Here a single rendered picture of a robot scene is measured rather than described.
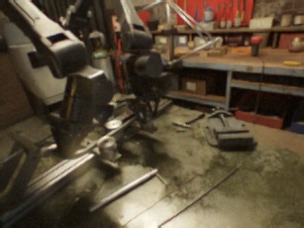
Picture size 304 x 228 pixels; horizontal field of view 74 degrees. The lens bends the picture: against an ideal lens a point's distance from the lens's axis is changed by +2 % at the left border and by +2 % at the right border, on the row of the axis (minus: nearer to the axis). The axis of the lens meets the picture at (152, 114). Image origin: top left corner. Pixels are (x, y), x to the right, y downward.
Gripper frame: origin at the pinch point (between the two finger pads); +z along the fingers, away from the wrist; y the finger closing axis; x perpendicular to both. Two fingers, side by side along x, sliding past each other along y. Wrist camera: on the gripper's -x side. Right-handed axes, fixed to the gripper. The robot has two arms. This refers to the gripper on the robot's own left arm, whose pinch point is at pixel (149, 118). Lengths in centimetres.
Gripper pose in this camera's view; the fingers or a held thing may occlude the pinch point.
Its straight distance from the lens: 66.2
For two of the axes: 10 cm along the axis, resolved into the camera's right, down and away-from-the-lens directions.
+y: 6.1, -4.2, 6.7
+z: 2.3, 9.0, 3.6
